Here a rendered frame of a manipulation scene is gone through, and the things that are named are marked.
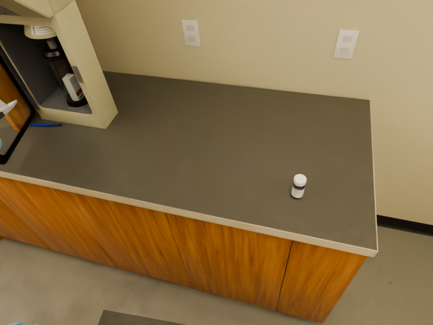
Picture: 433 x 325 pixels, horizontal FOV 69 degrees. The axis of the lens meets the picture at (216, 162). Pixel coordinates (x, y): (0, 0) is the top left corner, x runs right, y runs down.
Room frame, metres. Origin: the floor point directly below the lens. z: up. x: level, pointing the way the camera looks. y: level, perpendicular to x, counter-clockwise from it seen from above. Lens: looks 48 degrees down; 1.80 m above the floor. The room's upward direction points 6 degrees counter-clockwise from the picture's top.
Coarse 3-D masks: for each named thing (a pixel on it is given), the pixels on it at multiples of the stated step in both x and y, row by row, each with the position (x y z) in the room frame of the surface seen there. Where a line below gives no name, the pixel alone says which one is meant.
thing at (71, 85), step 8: (56, 56) 1.08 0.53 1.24; (48, 64) 1.09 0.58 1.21; (56, 64) 1.08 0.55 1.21; (64, 64) 1.08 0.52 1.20; (56, 72) 1.08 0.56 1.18; (64, 72) 1.08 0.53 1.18; (72, 72) 1.09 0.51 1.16; (56, 80) 1.09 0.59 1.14; (64, 80) 1.08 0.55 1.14; (72, 80) 1.08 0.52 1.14; (64, 88) 1.08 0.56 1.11; (72, 88) 1.08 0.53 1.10; (80, 88) 1.09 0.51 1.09; (64, 96) 1.09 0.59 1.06; (72, 96) 1.08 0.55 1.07; (80, 96) 1.08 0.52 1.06
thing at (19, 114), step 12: (0, 72) 1.05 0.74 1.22; (0, 84) 1.02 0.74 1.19; (12, 84) 1.07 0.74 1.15; (0, 96) 0.98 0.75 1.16; (12, 96) 1.03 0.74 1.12; (12, 108) 1.00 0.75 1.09; (24, 108) 1.05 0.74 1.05; (0, 120) 0.92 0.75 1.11; (12, 120) 0.96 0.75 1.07; (24, 120) 1.02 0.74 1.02; (0, 132) 0.88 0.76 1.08; (12, 132) 0.93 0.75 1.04
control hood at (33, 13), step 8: (0, 0) 0.92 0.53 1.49; (8, 0) 0.91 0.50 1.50; (16, 0) 0.91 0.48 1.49; (24, 0) 0.93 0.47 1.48; (32, 0) 0.96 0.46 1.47; (40, 0) 0.98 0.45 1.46; (8, 8) 0.97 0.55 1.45; (16, 8) 0.96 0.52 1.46; (24, 8) 0.95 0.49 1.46; (32, 8) 0.95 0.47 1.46; (40, 8) 0.97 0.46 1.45; (48, 8) 1.00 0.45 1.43; (24, 16) 1.01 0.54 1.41; (32, 16) 1.00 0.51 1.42; (40, 16) 0.98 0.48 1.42; (48, 16) 0.98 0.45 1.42
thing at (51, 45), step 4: (48, 40) 1.11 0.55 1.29; (52, 40) 1.11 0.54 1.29; (48, 44) 1.11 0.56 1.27; (52, 44) 1.11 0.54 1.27; (56, 44) 1.12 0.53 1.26; (60, 44) 1.13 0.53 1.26; (44, 48) 1.12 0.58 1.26; (48, 48) 1.11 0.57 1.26; (52, 48) 1.11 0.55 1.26; (56, 48) 1.11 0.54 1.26; (60, 48) 1.10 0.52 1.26; (44, 52) 1.09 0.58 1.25; (48, 52) 1.09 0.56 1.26; (52, 52) 1.08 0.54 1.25; (56, 52) 1.09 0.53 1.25; (60, 52) 1.09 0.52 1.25; (48, 56) 1.08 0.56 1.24; (52, 56) 1.08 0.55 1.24
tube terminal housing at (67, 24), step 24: (48, 0) 1.01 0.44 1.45; (72, 0) 1.10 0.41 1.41; (24, 24) 1.06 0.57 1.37; (48, 24) 1.02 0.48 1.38; (72, 24) 1.06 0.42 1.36; (72, 48) 1.02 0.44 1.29; (96, 72) 1.08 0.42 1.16; (96, 96) 1.03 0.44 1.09; (72, 120) 1.06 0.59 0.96; (96, 120) 1.02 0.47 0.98
